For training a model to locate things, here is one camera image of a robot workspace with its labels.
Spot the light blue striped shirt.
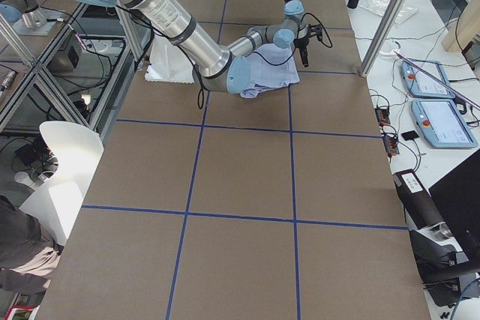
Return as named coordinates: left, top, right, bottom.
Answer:
left=240, top=44, right=300, bottom=98

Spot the grabber stick green tip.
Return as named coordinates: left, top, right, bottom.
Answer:
left=379, top=46, right=479, bottom=109

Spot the upper blue teach pendant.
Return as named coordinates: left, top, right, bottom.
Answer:
left=400, top=59, right=455, bottom=100

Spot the blue teach pendant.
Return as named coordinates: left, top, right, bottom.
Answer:
left=400, top=59, right=455, bottom=100
left=411, top=99, right=478, bottom=149

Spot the lower blue teach pendant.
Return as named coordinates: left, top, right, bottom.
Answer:
left=411, top=99, right=478, bottom=149

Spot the white plastic chair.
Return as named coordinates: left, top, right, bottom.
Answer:
left=20, top=121, right=104, bottom=246

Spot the standing person white shirt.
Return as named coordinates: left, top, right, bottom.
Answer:
left=1, top=196, right=62, bottom=295

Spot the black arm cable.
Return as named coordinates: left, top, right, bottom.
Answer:
left=254, top=12, right=334, bottom=67

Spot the aluminium frame post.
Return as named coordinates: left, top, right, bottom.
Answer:
left=358, top=0, right=405, bottom=77

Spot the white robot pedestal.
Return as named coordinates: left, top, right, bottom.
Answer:
left=145, top=35, right=194, bottom=84

